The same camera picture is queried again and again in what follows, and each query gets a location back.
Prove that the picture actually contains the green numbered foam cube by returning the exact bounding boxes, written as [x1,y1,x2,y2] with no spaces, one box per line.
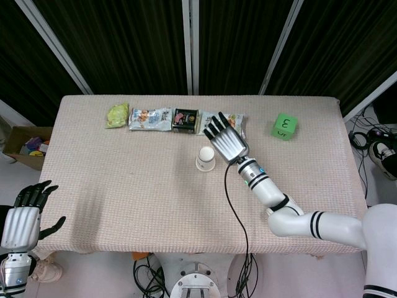
[270,112,299,142]

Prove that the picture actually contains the black base cable bundle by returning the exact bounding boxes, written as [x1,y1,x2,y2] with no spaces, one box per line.
[133,252,171,298]

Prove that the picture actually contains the yellow-green snack bag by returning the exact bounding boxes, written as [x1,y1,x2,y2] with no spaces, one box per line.
[105,102,130,129]

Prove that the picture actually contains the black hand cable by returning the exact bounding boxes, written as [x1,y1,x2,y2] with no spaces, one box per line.
[223,159,259,298]

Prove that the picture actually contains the white partition frame post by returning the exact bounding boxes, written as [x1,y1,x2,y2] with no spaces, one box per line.
[342,70,397,123]
[181,0,200,96]
[14,0,94,96]
[258,0,305,96]

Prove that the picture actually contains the blue white snack bag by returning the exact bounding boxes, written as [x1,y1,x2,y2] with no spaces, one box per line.
[127,106,174,132]

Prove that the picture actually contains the beige woven tablecloth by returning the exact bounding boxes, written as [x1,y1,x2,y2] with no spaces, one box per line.
[36,94,368,256]

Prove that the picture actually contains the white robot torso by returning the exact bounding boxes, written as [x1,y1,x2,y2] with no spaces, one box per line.
[360,202,397,298]

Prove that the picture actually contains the cardboard box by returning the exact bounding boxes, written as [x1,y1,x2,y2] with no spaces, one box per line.
[2,125,54,171]

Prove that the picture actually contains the black floor cable bundle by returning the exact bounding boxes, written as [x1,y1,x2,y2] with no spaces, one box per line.
[348,104,397,200]

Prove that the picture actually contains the black white sneaker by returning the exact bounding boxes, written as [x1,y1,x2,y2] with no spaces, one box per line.
[368,140,397,181]

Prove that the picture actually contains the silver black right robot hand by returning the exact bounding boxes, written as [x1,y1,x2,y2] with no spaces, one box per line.
[203,111,251,165]

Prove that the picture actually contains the black luncheon meat can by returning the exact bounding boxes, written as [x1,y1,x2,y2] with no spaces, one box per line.
[171,107,200,135]

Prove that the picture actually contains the white paper cup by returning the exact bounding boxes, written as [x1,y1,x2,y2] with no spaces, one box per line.
[195,145,216,173]

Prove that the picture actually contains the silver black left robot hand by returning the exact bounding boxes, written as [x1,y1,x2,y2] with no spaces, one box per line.
[0,179,68,252]

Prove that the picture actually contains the white nut snack bag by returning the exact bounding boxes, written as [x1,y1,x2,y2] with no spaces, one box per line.
[198,111,248,140]

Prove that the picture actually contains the metal robot base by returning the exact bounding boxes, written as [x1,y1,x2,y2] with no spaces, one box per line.
[169,261,225,298]

